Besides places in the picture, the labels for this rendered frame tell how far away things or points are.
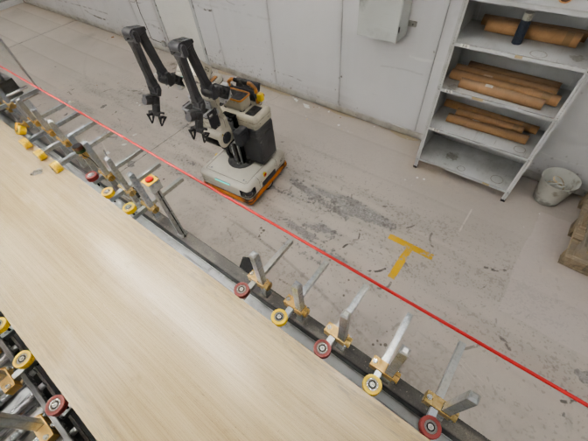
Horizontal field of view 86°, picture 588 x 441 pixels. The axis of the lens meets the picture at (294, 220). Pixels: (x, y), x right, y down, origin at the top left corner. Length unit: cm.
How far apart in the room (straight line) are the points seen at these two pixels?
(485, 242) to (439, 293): 68
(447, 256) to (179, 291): 214
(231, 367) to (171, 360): 29
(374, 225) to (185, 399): 211
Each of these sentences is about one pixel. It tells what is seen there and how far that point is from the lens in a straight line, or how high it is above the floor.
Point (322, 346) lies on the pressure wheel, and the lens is 154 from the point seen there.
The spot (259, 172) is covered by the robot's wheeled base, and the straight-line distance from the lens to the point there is 311.
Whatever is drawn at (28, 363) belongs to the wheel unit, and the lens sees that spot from 206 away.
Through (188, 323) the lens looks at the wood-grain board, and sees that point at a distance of 171.
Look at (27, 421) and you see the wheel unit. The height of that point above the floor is 92.
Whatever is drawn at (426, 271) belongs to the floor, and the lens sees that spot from 285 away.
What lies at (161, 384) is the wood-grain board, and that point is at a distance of 167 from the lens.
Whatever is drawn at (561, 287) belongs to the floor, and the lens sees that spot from 323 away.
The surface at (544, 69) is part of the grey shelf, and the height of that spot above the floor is 100.
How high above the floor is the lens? 239
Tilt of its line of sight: 52 degrees down
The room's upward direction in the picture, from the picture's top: 7 degrees counter-clockwise
